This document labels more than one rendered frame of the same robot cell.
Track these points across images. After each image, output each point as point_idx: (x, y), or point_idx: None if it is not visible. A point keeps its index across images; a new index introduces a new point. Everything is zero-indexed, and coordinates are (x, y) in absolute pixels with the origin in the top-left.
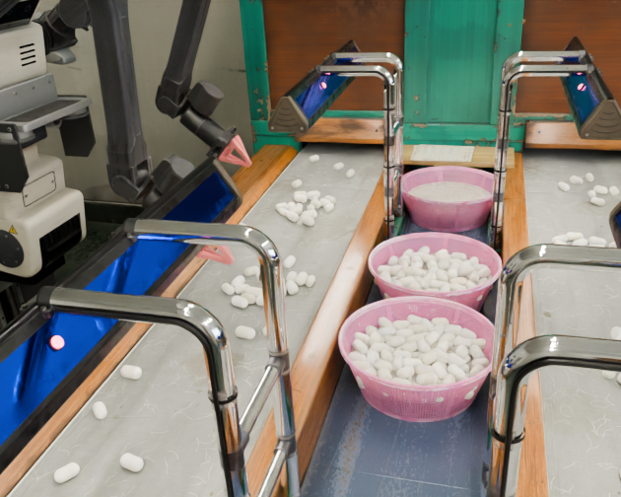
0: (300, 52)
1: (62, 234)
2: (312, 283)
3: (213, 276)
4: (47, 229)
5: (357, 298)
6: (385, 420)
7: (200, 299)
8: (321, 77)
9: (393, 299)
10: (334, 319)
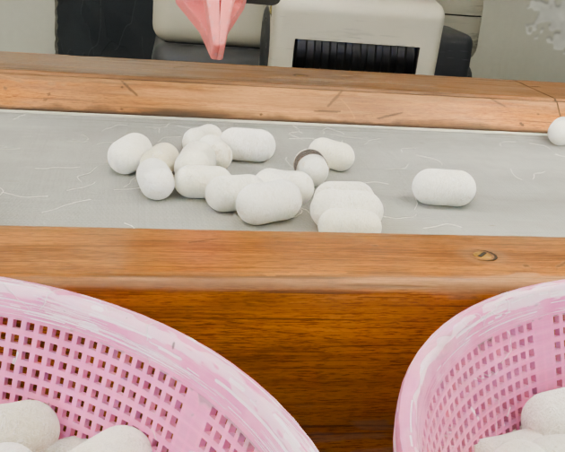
0: None
1: (359, 65)
2: (334, 231)
3: (278, 135)
4: (323, 32)
5: (325, 349)
6: None
7: (148, 134)
8: None
9: (235, 383)
10: None
